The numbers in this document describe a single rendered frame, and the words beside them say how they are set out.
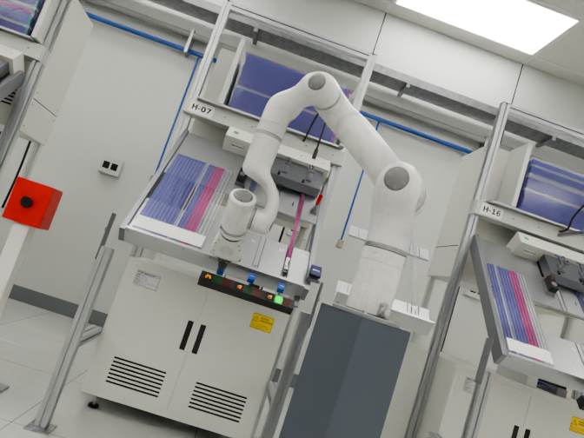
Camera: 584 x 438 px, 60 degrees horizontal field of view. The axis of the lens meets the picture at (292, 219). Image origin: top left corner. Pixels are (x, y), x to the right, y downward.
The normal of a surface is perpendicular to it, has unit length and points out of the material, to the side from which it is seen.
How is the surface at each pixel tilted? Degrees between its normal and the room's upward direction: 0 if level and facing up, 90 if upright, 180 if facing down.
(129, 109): 90
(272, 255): 46
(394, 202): 128
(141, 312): 90
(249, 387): 90
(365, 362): 90
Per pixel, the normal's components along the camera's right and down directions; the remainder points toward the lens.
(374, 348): 0.51, 0.06
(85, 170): 0.10, -0.09
